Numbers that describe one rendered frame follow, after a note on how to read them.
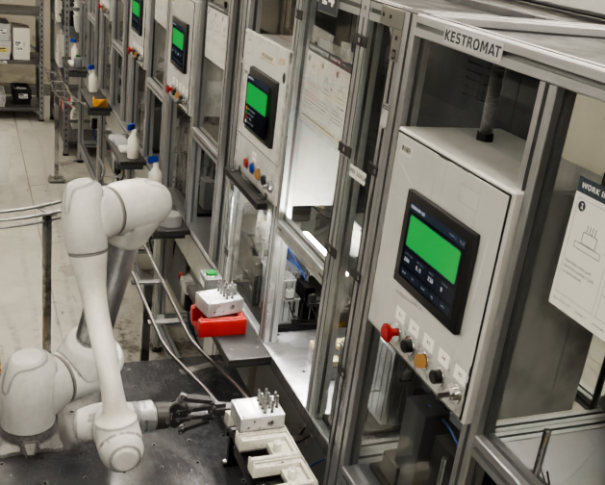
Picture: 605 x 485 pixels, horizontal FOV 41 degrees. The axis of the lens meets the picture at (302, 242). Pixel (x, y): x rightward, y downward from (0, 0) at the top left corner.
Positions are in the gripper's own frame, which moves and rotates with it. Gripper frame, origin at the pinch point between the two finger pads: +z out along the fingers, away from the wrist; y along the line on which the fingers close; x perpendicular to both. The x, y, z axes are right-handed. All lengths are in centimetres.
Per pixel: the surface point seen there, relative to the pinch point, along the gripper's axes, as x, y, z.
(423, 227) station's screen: -58, 77, 17
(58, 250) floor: 319, -88, -13
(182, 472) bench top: -0.5, -19.8, -11.3
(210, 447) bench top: 8.6, -19.8, -0.6
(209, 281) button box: 53, 14, 9
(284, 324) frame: 36.3, 4.7, 30.5
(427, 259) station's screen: -61, 72, 17
